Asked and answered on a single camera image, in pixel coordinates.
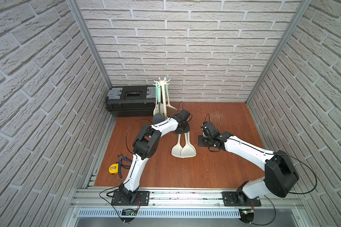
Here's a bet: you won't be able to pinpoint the cream spatula wooden handle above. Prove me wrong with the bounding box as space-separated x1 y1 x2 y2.
171 134 183 158
181 132 197 158

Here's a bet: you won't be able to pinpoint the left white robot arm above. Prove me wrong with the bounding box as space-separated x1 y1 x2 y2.
118 109 191 204

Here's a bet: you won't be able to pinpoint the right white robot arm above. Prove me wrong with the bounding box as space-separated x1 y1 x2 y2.
201 122 299 205

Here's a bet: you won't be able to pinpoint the cream utensil rack stand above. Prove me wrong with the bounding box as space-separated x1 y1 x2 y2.
154 77 177 119

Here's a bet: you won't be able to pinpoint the black plastic toolbox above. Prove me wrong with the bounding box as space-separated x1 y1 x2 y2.
105 86 156 117

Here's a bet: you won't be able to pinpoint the yellow tape measure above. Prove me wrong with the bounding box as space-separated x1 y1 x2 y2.
109 162 119 174

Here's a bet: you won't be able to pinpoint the grey spatula mint handle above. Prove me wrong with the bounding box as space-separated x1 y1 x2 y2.
152 81 165 124

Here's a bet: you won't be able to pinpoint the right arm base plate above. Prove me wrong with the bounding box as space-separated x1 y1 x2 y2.
221 191 261 207

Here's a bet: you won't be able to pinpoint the blue handled pliers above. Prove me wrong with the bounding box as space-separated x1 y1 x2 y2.
117 153 133 179

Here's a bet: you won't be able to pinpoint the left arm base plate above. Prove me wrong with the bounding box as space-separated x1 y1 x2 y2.
111 190 150 206

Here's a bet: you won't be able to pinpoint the aluminium mounting rail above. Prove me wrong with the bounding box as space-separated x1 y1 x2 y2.
70 187 304 209

